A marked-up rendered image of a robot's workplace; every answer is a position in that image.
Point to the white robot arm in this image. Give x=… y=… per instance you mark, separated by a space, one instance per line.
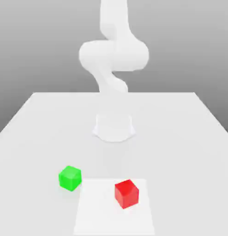
x=114 y=55

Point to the small green cube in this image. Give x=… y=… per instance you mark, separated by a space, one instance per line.
x=70 y=178

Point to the small red cube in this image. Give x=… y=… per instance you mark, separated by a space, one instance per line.
x=126 y=193

